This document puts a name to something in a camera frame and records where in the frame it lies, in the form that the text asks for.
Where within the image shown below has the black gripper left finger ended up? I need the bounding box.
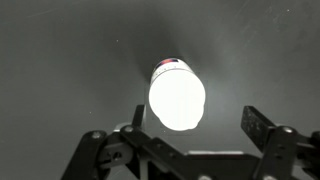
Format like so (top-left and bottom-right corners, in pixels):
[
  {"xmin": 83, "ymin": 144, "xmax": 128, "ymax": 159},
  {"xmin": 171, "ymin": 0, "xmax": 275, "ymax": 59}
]
[{"xmin": 61, "ymin": 105, "xmax": 185, "ymax": 180}]

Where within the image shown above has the white plastic bottle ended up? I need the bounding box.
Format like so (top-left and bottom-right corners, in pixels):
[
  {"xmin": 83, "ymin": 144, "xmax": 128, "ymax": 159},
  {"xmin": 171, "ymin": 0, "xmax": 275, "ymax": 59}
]
[{"xmin": 148, "ymin": 58, "xmax": 206, "ymax": 131}]

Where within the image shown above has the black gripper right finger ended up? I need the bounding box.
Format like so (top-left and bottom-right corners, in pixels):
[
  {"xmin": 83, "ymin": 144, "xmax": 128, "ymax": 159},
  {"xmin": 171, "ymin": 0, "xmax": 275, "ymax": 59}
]
[{"xmin": 241, "ymin": 106, "xmax": 320, "ymax": 180}]

